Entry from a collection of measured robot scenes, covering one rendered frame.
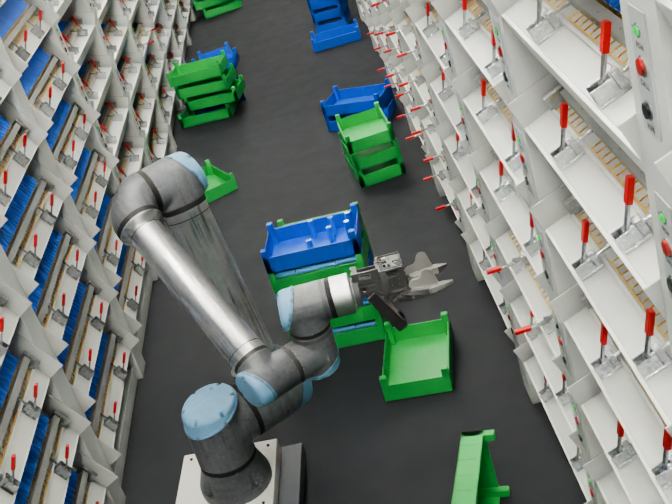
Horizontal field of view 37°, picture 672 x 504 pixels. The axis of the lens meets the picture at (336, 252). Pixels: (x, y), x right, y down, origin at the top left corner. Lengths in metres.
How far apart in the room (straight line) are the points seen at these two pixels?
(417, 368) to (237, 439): 0.73
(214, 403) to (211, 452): 0.12
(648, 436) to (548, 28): 0.61
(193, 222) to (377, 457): 0.83
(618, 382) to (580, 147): 0.40
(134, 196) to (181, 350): 1.25
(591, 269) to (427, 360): 1.55
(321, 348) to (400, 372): 0.88
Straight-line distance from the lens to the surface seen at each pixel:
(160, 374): 3.49
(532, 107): 1.65
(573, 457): 2.38
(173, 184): 2.44
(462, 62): 2.35
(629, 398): 1.63
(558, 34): 1.41
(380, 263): 2.17
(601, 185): 1.40
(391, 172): 4.28
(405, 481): 2.69
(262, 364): 2.18
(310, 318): 2.16
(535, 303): 2.25
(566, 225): 1.72
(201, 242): 2.48
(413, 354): 3.12
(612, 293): 1.52
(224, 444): 2.55
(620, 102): 1.16
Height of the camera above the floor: 1.75
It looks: 27 degrees down
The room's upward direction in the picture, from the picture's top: 18 degrees counter-clockwise
